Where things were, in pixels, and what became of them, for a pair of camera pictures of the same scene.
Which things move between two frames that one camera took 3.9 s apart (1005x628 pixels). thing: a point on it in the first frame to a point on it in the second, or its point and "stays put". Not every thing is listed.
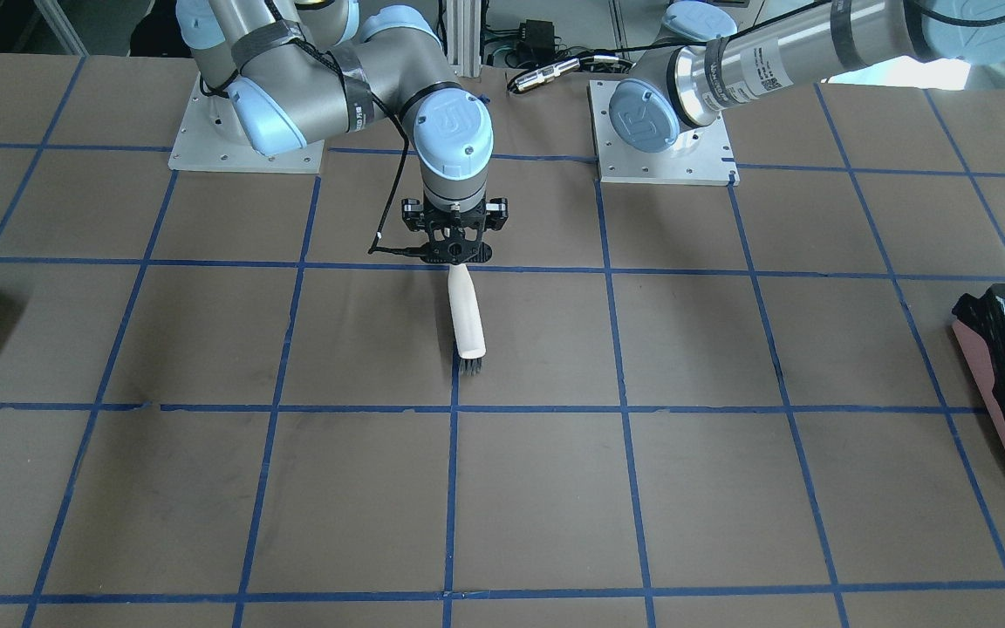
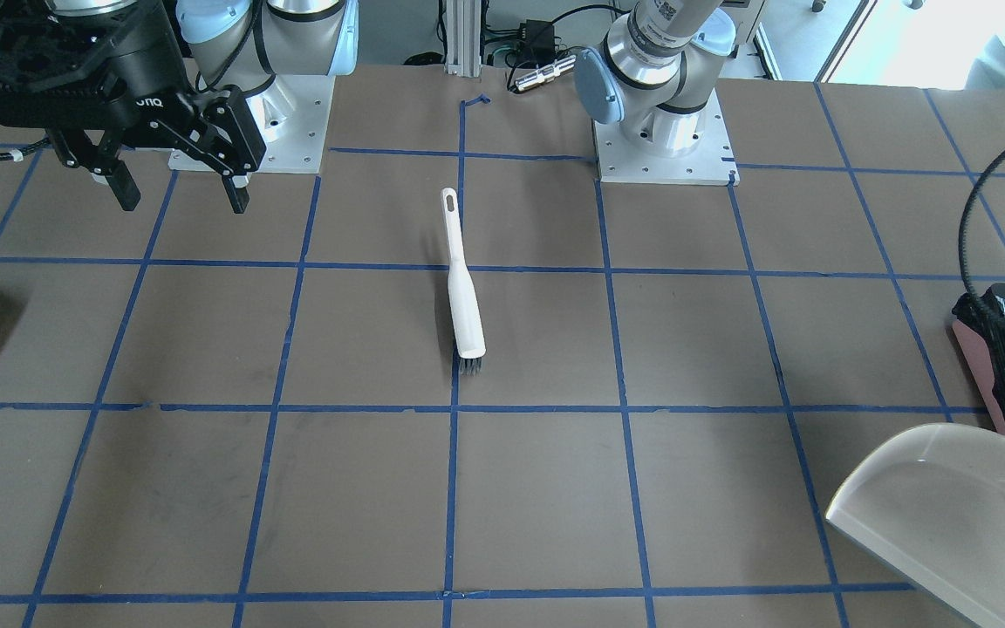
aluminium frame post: [464, 37] stays put
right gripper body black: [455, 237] to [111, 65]
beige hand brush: [468, 336] stays put
